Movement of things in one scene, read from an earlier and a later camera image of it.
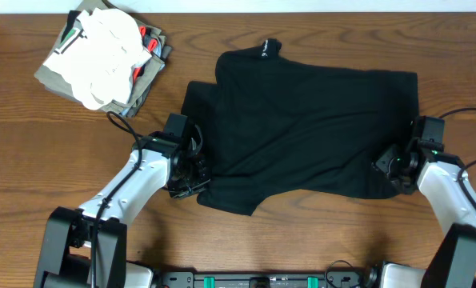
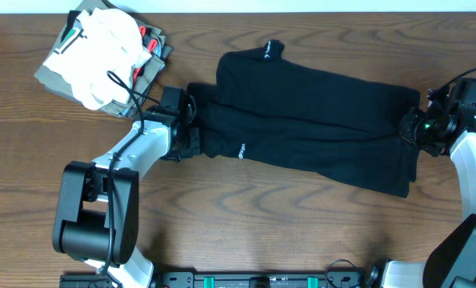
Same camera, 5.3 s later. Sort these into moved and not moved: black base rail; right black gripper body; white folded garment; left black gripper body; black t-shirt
Moved: black t-shirt; left black gripper body; right black gripper body
Not moved: white folded garment; black base rail
